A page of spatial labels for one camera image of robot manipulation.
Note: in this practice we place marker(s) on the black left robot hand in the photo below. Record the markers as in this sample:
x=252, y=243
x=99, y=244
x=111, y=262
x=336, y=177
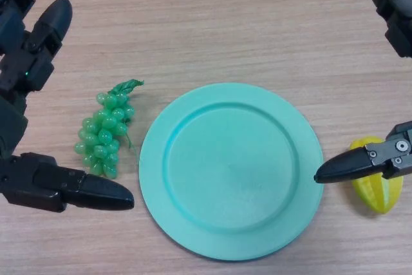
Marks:
x=19, y=62

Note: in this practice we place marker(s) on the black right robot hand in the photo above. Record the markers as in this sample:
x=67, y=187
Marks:
x=351, y=167

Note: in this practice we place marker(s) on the green grape bunch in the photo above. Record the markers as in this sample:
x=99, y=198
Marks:
x=103, y=127

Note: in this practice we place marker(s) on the green round plate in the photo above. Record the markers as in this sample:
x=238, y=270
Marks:
x=231, y=172

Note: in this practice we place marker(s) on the yellow starfruit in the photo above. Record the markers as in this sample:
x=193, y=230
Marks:
x=376, y=196

